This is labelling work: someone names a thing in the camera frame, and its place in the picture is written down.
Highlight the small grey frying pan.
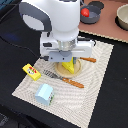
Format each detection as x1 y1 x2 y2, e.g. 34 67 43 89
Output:
80 1 104 24

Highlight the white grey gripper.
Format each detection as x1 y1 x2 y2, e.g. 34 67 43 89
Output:
40 33 95 62

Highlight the yellow butter box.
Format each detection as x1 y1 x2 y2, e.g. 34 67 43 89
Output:
23 64 41 81

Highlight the wooden handled toy knife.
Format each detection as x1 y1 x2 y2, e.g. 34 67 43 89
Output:
80 57 96 63

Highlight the wooden handled toy fork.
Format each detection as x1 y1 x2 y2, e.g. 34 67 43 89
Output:
43 70 84 88

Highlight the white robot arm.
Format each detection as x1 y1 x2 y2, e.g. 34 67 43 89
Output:
19 0 94 62

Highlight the yellow cheese wedge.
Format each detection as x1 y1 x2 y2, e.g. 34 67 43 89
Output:
62 61 74 73

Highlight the red toy tomato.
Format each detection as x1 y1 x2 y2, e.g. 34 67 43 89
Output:
81 8 89 17

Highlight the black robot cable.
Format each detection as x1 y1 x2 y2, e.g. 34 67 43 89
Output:
0 3 43 59

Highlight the round wooden plate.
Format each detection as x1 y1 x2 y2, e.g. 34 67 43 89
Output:
55 59 82 78

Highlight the cream bowl on stove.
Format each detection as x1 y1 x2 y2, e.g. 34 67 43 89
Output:
117 4 128 30

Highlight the beige woven placemat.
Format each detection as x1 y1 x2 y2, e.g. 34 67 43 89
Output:
12 41 113 128

